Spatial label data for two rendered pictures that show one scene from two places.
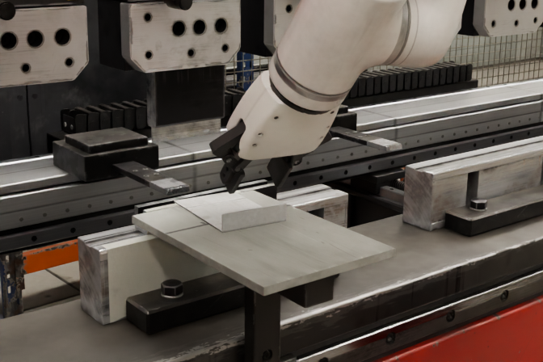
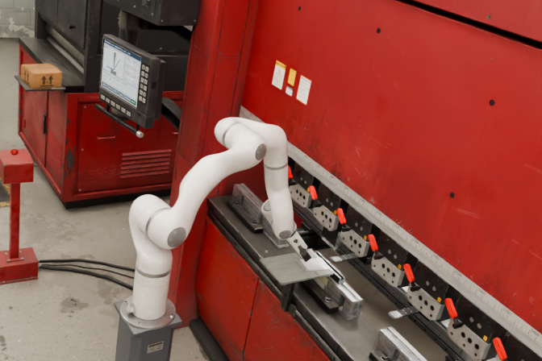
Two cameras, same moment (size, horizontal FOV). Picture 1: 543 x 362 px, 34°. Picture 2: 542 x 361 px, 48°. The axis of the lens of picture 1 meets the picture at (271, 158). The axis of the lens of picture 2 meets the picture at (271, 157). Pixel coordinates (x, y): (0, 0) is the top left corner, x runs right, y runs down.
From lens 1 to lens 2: 2.56 m
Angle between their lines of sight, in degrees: 87
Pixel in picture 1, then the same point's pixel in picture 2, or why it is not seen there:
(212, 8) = (329, 214)
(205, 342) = not seen: hidden behind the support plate
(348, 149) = (439, 331)
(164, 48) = (318, 215)
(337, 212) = (348, 304)
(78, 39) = (306, 200)
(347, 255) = (277, 274)
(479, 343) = not seen: outside the picture
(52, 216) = not seen: hidden behind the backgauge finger
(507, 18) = (416, 301)
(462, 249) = (355, 350)
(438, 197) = (381, 341)
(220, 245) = (286, 258)
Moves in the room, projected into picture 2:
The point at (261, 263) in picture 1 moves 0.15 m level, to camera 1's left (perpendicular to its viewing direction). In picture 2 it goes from (273, 261) to (277, 243)
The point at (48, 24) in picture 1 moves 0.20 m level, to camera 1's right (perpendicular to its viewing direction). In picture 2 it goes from (302, 192) to (299, 213)
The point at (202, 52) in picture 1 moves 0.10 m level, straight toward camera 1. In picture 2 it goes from (325, 222) to (302, 218)
